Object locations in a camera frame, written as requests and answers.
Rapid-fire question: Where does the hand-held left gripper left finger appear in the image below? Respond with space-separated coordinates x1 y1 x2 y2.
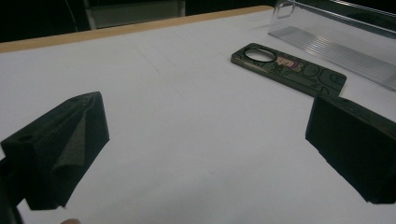
0 91 110 211

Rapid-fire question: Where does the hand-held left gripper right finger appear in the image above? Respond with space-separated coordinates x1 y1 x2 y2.
304 93 396 205

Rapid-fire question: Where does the grey tray lid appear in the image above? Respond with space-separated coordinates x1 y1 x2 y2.
230 42 347 98

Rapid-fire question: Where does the clear plastic packaging box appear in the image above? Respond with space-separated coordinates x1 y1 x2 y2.
268 0 396 92

